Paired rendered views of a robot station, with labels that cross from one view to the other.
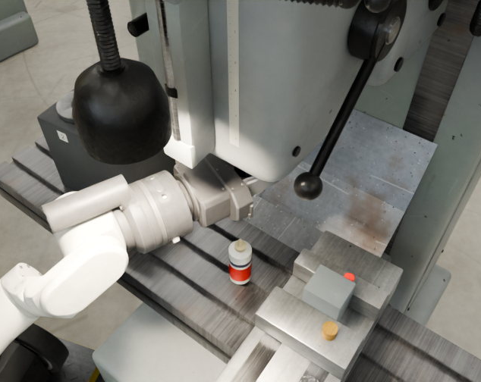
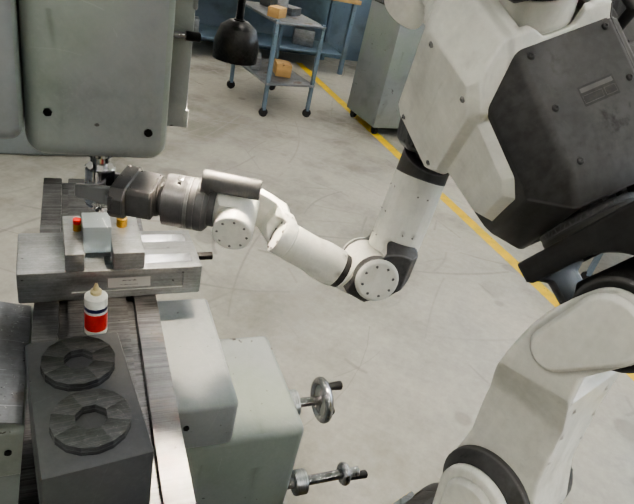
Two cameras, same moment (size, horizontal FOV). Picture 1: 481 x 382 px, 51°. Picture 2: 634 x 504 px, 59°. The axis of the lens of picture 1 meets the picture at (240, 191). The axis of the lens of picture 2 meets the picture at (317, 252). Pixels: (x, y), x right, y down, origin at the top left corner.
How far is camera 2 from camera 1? 1.25 m
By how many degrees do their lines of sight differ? 98
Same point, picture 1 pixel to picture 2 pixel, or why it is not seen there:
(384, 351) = not seen: hidden behind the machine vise
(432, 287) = not seen: outside the picture
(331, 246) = (33, 265)
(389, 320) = not seen: hidden behind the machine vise
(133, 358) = (210, 378)
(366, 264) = (33, 246)
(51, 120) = (142, 431)
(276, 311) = (133, 245)
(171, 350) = (181, 365)
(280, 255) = (49, 321)
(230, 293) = (118, 326)
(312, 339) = (132, 228)
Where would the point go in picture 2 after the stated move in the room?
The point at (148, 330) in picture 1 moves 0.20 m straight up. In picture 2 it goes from (184, 388) to (193, 307)
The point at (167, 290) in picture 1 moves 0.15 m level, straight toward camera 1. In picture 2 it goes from (157, 356) to (196, 312)
